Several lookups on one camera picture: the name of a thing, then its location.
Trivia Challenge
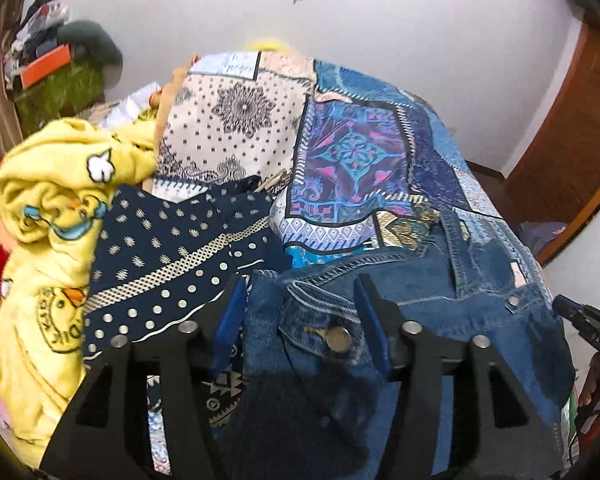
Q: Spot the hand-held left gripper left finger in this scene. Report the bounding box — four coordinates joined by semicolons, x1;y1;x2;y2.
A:
39;272;261;480

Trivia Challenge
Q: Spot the purple cloth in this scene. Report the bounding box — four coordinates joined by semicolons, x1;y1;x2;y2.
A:
520;220;568;252

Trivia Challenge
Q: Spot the grey plush toy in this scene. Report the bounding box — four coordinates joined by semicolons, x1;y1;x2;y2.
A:
57;20;125;86

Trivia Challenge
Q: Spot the white crumpled cloth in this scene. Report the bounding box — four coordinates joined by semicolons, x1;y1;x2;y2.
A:
95;82;156;126

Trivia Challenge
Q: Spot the orange box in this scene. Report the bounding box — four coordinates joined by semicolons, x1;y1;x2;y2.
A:
19;42;73;90

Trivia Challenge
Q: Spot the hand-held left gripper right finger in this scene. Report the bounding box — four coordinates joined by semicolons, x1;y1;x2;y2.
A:
352;274;563;480

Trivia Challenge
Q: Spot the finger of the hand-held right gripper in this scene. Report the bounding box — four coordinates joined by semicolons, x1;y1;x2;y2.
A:
572;400;600;461
552;295;600;361

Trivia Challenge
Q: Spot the pile of mixed clothes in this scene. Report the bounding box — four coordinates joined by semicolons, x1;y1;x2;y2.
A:
2;0;73;91

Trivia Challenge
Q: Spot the yellow fluffy object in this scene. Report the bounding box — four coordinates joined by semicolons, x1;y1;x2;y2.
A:
242;37;286;53

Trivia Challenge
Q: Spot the navy dotted cloth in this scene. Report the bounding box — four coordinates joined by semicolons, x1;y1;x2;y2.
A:
82;180;291;361

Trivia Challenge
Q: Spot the white heart-print wardrobe door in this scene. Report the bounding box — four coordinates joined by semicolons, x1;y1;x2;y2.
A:
545;195;600;311

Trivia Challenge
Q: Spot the yellow cartoon blanket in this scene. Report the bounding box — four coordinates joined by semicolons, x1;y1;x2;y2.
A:
0;117;158;466

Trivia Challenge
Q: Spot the patchwork patterned bedspread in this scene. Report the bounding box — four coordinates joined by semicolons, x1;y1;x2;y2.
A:
145;50;581;480

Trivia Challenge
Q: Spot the green patterned cloth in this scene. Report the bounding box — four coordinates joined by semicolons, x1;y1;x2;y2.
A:
12;62;106;136

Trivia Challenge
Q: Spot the blue denim jacket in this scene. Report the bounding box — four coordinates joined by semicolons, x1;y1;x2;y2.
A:
215;207;576;480

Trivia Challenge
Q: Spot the brown wooden door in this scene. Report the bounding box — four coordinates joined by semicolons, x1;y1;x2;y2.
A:
500;20;600;266

